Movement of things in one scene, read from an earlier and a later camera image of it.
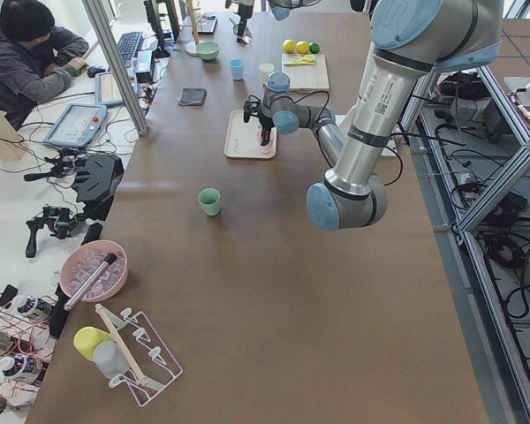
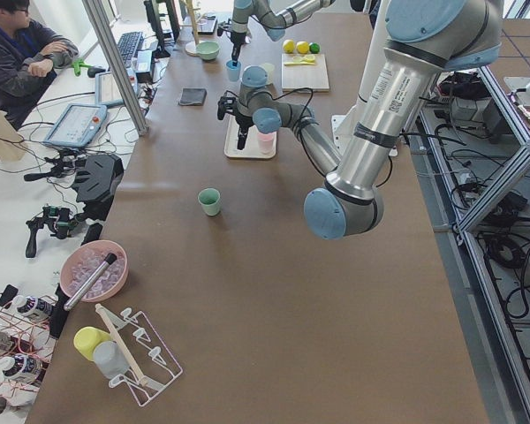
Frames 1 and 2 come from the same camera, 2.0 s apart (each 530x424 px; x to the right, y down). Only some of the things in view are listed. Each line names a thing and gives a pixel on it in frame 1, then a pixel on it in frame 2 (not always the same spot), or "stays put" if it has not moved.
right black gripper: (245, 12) → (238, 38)
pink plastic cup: (268, 147) stays put
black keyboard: (129, 45) stays put
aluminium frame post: (118, 63) stays put
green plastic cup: (209, 200) stays put
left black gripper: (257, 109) → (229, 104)
